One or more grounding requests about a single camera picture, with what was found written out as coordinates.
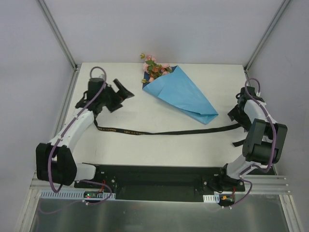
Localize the fake flower stem pink roses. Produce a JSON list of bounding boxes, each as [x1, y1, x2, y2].
[[140, 53, 172, 74]]

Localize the aluminium front rail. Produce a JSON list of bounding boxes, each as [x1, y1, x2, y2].
[[29, 175, 292, 195]]

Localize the fake flower stem orange blooms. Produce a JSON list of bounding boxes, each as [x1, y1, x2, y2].
[[143, 63, 169, 83]]

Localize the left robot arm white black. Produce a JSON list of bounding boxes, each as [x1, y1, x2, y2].
[[36, 77, 134, 188]]

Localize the white cable duct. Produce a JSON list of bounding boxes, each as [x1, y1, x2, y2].
[[203, 194, 220, 203], [41, 190, 116, 201]]

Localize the left white cable duct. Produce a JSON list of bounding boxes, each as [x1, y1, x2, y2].
[[41, 190, 116, 201]]

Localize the right aluminium frame post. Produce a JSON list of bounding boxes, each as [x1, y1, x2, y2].
[[244, 0, 293, 74]]

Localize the aluminium frame post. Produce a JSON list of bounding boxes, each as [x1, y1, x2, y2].
[[244, 0, 293, 74], [36, 0, 78, 71]]

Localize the black ribbon gold lettering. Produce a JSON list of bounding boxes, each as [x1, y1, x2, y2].
[[93, 120, 242, 136]]

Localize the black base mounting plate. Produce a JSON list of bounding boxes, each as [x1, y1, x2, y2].
[[74, 165, 245, 202]]

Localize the left aluminium frame post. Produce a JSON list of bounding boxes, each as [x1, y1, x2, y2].
[[36, 0, 78, 71]]

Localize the blue wrapping paper sheet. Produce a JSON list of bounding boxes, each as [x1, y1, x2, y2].
[[142, 66, 219, 124]]

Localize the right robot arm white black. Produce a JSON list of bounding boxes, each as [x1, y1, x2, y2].
[[217, 86, 288, 191]]

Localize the right white cable duct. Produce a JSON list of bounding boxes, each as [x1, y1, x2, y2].
[[203, 194, 220, 203]]

